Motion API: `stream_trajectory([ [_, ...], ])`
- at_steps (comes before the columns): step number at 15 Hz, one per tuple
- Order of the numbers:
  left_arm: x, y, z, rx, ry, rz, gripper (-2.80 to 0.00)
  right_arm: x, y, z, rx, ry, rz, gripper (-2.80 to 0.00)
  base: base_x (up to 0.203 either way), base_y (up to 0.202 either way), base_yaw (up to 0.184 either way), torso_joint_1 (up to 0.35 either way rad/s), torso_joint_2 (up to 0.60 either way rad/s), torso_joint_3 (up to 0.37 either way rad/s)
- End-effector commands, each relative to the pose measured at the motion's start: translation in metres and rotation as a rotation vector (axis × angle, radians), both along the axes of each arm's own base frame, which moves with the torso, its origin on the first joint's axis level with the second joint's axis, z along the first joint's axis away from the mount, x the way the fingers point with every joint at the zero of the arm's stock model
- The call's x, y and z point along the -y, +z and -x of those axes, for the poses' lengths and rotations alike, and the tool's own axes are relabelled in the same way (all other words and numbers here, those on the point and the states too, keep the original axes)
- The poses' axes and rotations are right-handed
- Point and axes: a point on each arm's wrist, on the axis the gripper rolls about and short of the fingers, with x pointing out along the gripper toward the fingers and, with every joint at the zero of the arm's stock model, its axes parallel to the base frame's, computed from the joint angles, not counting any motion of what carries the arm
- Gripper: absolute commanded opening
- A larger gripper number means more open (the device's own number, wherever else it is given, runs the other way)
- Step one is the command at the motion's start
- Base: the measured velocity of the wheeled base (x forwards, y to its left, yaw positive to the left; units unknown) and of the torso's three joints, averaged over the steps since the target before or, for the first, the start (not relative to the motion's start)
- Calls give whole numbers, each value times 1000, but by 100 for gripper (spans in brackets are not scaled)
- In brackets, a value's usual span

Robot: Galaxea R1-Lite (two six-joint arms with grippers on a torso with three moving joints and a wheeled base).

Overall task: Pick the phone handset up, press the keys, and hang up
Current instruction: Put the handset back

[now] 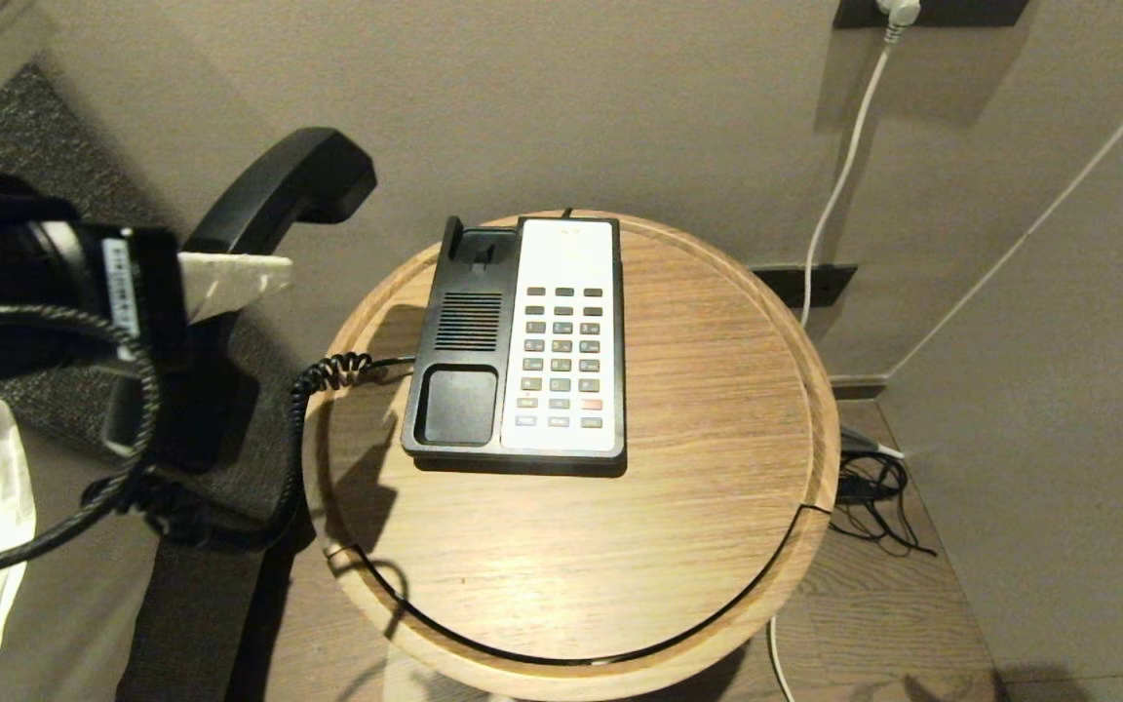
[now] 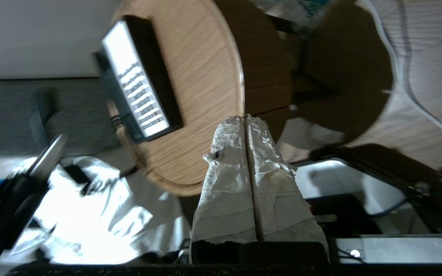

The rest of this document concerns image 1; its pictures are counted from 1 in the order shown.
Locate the white power plug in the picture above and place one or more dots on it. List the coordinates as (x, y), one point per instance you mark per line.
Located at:
(898, 12)

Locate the wide black wall socket panel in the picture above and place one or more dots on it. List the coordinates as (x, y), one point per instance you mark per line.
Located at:
(971, 12)

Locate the dark grey fabric headboard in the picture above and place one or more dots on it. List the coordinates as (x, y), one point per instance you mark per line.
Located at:
(35, 136)

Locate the small black wall socket plate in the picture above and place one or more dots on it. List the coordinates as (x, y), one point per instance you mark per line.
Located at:
(830, 285)

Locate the round wooden side table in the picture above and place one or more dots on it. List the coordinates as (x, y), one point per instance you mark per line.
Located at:
(620, 546)

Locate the dark grey bed base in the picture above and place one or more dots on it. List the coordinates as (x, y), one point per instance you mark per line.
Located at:
(191, 624)

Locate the black telephone handset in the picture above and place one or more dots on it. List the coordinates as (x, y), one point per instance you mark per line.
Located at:
(298, 180)

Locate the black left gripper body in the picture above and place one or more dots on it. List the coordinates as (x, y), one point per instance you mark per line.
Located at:
(157, 292)

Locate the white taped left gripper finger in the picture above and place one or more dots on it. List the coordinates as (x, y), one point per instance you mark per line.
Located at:
(230, 278)

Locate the black and white phone base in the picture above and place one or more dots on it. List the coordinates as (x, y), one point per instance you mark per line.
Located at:
(566, 258)

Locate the beige mattress side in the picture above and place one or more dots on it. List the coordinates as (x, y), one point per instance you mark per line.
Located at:
(74, 624)

